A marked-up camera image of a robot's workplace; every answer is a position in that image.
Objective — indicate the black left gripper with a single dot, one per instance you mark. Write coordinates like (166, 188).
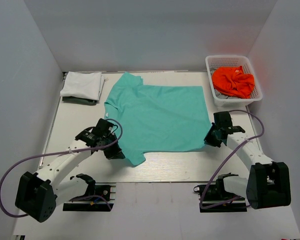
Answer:
(116, 153)

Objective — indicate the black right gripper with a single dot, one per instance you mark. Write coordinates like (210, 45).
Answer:
(208, 139)

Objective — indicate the teal t shirt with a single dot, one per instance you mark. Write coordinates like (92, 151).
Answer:
(156, 118)

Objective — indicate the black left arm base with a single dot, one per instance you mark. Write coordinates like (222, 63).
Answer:
(98, 197)

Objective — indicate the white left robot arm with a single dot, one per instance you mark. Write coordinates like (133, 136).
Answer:
(39, 193)

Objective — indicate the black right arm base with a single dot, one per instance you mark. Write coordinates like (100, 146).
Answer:
(217, 200)

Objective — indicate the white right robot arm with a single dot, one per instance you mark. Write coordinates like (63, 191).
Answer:
(268, 182)

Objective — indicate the grey t shirt in basket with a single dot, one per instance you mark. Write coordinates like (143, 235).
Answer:
(222, 96)

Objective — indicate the white plastic basket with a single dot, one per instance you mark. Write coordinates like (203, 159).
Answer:
(216, 61)

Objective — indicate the folded dark green t shirt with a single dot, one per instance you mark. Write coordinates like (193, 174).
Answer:
(79, 101)

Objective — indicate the orange t shirt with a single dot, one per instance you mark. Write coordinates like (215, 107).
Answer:
(232, 81)

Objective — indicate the folded white t shirt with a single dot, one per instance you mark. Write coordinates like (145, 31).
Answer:
(83, 85)

